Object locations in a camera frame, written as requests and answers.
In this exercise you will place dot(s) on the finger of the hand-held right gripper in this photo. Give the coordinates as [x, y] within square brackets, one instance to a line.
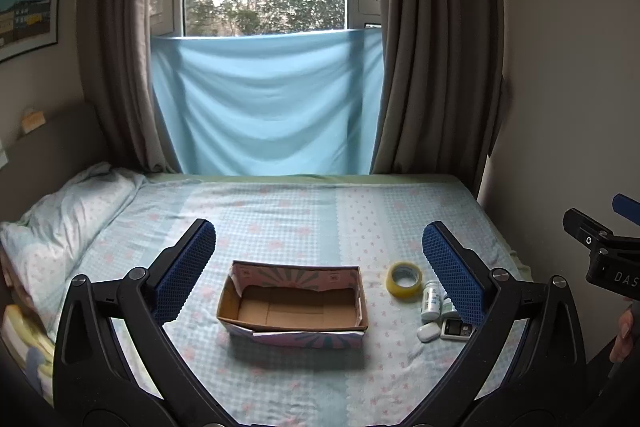
[626, 205]
[585, 229]

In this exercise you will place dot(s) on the yellow patterned cloth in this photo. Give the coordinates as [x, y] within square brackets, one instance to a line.
[20, 332]

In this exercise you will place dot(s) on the grey padded headboard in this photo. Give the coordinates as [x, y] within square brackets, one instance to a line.
[65, 142]

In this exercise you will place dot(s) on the pale floral pillow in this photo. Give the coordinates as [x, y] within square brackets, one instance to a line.
[65, 217]

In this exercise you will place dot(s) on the person's right hand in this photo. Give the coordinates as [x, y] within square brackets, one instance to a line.
[627, 332]

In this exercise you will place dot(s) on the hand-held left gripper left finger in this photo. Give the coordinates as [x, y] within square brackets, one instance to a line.
[182, 277]

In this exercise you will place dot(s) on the white earbuds case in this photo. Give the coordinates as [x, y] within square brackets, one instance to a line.
[428, 333]

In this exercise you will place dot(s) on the grey-brown curtain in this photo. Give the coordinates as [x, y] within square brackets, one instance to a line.
[115, 32]
[435, 57]

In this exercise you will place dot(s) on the framed wall poster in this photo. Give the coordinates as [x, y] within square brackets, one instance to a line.
[27, 7]

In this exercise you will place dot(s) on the cardboard box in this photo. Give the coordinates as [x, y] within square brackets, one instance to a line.
[300, 339]

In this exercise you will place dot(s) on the white remote control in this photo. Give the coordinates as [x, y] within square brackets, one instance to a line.
[456, 330]

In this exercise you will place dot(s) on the clear yellowish tape roll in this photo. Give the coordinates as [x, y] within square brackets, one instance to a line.
[405, 293]

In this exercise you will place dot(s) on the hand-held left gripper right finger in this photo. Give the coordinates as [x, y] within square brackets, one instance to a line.
[452, 279]

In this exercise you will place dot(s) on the white pill bottle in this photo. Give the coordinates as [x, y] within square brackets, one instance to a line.
[430, 303]

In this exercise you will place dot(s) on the small tan box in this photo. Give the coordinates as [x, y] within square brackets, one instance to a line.
[33, 121]

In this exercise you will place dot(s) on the light blue hanging cloth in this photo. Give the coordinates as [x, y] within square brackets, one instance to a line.
[265, 107]

